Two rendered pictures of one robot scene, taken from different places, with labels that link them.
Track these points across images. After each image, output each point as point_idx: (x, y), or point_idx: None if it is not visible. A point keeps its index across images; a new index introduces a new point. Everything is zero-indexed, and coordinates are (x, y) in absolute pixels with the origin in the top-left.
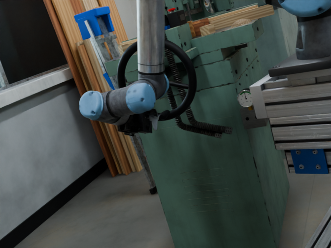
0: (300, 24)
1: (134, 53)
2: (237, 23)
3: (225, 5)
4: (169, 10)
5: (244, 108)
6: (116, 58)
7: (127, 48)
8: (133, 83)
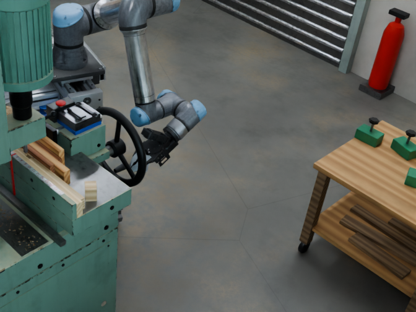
0: (82, 46)
1: (94, 173)
2: (12, 108)
3: None
4: (65, 101)
5: None
6: (114, 184)
7: (131, 123)
8: (166, 97)
